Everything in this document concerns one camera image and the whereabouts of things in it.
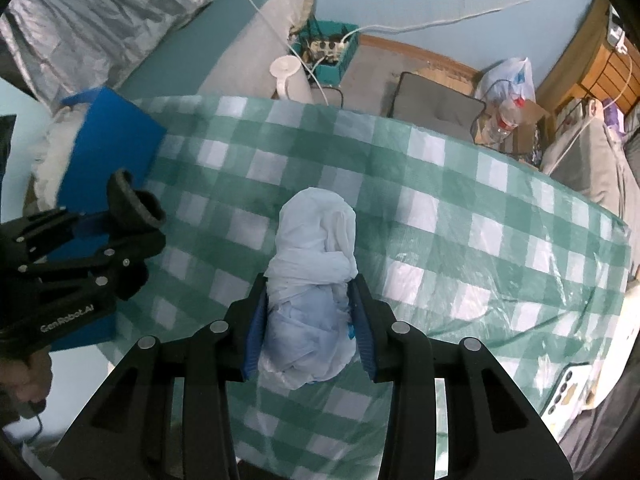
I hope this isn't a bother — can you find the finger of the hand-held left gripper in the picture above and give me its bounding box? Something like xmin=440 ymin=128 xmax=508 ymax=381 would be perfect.
xmin=30 ymin=232 xmax=167 ymax=301
xmin=0 ymin=209 xmax=118 ymax=266

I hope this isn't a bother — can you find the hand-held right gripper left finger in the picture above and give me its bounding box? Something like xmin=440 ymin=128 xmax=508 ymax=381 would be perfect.
xmin=47 ymin=272 xmax=268 ymax=480

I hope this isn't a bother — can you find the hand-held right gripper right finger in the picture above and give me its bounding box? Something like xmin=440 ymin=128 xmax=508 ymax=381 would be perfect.
xmin=350 ymin=277 xmax=573 ymax=480

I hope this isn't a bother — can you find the black sock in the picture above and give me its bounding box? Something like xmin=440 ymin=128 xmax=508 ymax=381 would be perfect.
xmin=107 ymin=170 xmax=167 ymax=233

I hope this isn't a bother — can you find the knotted pale blue plastic bag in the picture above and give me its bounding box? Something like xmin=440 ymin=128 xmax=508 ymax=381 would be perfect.
xmin=257 ymin=186 xmax=361 ymax=391

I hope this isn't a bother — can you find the blue-sided cardboard box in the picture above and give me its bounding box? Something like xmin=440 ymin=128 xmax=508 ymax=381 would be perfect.
xmin=22 ymin=87 xmax=168 ymax=353

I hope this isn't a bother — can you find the person's left hand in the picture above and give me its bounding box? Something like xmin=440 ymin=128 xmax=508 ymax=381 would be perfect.
xmin=0 ymin=350 xmax=53 ymax=403

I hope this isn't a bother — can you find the green checked tablecloth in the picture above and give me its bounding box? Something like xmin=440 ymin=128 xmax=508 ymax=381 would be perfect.
xmin=95 ymin=92 xmax=633 ymax=480

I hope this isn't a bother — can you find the silver foil cover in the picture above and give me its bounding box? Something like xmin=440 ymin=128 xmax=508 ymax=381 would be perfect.
xmin=0 ymin=0 xmax=261 ymax=106

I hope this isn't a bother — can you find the grey cushion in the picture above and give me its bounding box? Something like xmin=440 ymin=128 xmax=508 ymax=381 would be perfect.
xmin=382 ymin=71 xmax=486 ymax=136

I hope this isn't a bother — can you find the teal padded panel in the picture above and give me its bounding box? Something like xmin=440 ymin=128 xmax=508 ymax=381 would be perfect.
xmin=117 ymin=0 xmax=301 ymax=98

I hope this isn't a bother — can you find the clear plastic bottle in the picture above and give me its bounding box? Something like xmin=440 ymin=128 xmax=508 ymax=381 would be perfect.
xmin=482 ymin=96 xmax=526 ymax=143

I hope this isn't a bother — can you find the white small fan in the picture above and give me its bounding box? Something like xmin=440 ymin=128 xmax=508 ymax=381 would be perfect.
xmin=270 ymin=55 xmax=326 ymax=106

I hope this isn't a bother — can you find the small open cardboard box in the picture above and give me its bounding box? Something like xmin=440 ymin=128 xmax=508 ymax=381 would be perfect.
xmin=472 ymin=100 xmax=551 ymax=153

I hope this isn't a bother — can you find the teal plastic basket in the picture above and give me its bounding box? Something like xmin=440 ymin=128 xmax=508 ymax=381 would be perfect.
xmin=290 ymin=20 xmax=361 ymax=88

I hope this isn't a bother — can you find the grey blanket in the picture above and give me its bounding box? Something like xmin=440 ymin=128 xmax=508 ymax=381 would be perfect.
xmin=542 ymin=110 xmax=640 ymax=241

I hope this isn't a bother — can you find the white power strip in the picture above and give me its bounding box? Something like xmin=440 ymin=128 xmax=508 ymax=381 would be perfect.
xmin=307 ymin=37 xmax=346 ymax=61

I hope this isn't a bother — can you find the white blue-printed plastic bag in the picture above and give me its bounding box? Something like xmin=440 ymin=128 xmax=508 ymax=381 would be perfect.
xmin=475 ymin=57 xmax=536 ymax=106

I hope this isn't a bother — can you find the wooden shelf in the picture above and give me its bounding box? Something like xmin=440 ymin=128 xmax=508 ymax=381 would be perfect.
xmin=537 ymin=0 xmax=640 ymax=126

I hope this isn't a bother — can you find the long white cable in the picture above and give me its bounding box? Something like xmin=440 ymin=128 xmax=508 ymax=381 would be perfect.
xmin=350 ymin=0 xmax=593 ymax=36

